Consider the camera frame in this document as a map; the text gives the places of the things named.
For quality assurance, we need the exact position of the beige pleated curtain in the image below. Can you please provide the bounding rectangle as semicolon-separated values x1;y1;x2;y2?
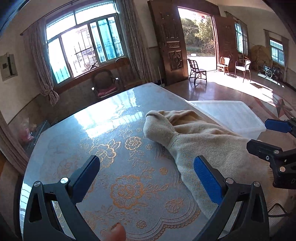
0;111;30;169

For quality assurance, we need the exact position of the black cable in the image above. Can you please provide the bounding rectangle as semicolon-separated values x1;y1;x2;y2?
268;203;290;218

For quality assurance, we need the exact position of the wire cage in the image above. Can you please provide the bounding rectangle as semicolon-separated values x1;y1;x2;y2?
23;120;51;149

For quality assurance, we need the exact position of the beige knit sweater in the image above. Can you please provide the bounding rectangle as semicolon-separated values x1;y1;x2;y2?
143;110;275;219

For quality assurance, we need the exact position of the rattan armchair with red cushion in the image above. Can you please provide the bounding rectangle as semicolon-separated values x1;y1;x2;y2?
91;69;122;98

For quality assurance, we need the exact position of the round bamboo tray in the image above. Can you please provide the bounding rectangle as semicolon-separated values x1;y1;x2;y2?
251;44;273;70

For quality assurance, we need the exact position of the clear plastic storage box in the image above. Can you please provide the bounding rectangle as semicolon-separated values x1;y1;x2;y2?
187;100;266;139

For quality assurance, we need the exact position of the carved wooden door leaf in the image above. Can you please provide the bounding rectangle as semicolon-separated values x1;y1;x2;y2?
147;0;189;86
212;15;239;73

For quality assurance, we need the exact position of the long grey curtain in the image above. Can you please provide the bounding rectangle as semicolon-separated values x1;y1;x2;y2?
117;0;156;82

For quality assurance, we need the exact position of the tied grey curtain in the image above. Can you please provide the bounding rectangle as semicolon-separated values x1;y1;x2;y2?
23;18;60;106

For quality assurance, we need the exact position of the pink plastic bag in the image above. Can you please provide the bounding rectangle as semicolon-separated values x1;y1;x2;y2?
20;125;34;142

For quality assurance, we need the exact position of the metal chair with white cushion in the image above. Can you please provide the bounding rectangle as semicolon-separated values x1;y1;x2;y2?
234;58;252;83

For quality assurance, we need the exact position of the narrow window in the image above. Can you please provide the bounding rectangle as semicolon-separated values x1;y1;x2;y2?
234;22;244;54

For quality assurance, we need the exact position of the wooden bench chair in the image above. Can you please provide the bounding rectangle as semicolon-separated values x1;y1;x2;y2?
115;57;142;87

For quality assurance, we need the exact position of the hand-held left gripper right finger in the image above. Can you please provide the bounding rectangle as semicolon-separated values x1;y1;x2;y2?
193;155;270;241

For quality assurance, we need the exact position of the small barred window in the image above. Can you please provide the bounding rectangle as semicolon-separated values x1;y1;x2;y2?
269;39;285;67

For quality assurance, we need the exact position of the black metal chair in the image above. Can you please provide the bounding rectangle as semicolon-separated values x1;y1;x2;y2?
187;58;208;83

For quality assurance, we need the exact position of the large green-framed window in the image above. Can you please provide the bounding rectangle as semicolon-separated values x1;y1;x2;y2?
46;10;125;84

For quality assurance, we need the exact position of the bicycle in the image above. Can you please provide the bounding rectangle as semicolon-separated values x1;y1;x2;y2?
258;61;284;79

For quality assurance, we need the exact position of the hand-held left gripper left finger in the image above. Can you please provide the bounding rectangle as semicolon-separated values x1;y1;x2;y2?
23;155;100;241

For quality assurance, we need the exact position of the wall electrical box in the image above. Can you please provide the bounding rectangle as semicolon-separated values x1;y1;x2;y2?
0;53;18;81

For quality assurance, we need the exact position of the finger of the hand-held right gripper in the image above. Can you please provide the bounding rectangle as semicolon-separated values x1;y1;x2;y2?
246;139;296;188
265;117;296;134

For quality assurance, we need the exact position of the person's left hand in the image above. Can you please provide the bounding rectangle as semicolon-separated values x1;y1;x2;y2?
109;222;127;241

